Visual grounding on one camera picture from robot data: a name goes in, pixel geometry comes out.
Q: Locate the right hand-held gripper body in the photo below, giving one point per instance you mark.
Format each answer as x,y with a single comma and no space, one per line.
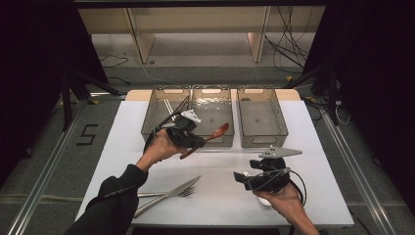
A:
270,179

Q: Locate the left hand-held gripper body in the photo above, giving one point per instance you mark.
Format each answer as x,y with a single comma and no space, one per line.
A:
182,137

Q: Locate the brown wooden spoon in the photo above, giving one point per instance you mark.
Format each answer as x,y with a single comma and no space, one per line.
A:
221,130

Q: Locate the smoky transparent plastic bin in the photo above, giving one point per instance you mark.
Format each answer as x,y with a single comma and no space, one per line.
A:
261,117
156,114
212,111

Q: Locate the white chopstick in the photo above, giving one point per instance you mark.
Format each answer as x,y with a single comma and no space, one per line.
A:
165,103
168,103

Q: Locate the steel table knife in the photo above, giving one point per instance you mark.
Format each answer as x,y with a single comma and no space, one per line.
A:
169,194

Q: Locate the steel fork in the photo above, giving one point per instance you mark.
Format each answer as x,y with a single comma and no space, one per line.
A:
147,195

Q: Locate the person's left hand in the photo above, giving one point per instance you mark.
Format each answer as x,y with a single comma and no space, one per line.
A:
160,147

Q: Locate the person's right hand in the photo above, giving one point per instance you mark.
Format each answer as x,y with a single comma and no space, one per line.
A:
280,202

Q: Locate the light wooden table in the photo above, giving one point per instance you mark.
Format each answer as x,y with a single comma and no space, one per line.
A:
137,95

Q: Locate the black metal stand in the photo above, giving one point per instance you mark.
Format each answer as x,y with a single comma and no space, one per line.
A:
332,98

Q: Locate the black tripod stand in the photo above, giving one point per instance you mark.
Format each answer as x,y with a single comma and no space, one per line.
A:
67,104

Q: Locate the black overhead beam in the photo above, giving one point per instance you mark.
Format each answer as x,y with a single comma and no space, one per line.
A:
195,2

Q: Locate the black curtain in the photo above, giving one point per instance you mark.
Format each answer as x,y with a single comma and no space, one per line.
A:
375,81
32,65

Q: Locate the short aluminium floor rail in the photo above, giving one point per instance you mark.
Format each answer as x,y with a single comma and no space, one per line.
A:
107,95

